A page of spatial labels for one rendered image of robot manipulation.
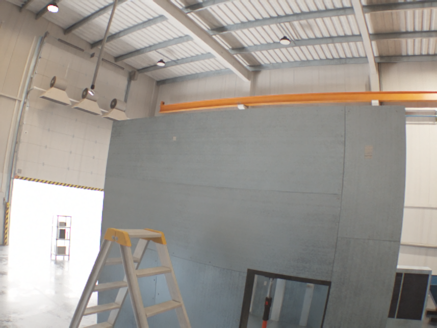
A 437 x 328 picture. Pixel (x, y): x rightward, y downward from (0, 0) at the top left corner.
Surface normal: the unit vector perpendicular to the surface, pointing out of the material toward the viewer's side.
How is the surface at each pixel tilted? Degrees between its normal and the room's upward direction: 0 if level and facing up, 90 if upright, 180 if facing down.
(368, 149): 90
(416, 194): 90
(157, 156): 90
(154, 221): 90
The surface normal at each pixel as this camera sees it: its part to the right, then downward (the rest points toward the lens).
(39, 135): 0.83, 0.02
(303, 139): -0.54, -0.16
